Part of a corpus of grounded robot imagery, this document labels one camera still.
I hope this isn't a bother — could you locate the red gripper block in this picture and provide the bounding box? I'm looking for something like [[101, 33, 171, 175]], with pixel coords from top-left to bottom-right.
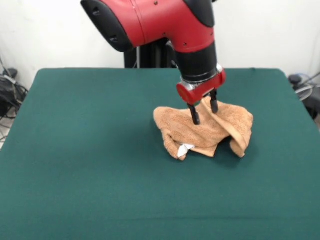
[[176, 68, 227, 125]]

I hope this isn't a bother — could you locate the tan terry towel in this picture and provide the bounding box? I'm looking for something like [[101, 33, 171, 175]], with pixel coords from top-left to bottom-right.
[[152, 96, 254, 161]]

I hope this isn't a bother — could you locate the black equipment stand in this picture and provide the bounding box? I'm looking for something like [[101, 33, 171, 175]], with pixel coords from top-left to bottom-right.
[[303, 87, 320, 121]]

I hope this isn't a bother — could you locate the dark green table cloth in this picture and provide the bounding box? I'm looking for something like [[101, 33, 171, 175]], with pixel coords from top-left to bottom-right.
[[0, 67, 320, 240]]

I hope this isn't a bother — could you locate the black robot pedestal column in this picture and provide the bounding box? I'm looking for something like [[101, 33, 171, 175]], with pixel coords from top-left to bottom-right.
[[123, 41, 180, 69]]

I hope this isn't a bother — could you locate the grey pedestal leg foot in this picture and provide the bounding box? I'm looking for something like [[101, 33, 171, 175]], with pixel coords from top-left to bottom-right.
[[288, 74, 304, 85], [2, 68, 19, 79]]

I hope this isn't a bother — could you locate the black cable tangle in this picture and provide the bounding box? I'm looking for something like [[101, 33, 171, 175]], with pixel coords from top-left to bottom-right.
[[0, 74, 29, 121]]

